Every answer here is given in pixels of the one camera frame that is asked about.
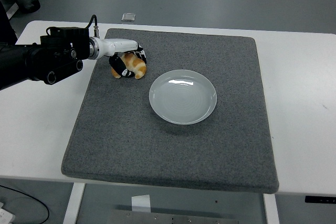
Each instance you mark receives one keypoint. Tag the pale grey round plate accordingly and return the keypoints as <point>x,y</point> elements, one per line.
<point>183,98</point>

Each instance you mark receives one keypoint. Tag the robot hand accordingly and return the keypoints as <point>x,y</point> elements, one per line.
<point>115,47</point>

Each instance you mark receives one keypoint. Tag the white table leg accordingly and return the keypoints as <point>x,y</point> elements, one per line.
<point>271,211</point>
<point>73,205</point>

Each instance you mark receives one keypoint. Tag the small clear floor object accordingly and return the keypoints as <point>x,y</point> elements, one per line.
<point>128,17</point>

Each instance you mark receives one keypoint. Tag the grey felt mat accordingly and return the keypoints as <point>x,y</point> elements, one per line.
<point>157,150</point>

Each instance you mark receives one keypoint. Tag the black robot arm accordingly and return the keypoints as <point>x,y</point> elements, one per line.
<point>31,58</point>

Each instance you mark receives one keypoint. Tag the golden croissant bread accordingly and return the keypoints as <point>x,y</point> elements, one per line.
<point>137,66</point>

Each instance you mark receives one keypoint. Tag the white power strip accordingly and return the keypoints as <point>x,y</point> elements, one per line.
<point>5,216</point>

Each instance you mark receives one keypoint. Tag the white furniture foot bar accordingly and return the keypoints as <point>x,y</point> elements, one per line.
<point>13,9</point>

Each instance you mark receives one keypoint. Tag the black table control panel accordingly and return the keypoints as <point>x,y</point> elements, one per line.
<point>320,199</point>

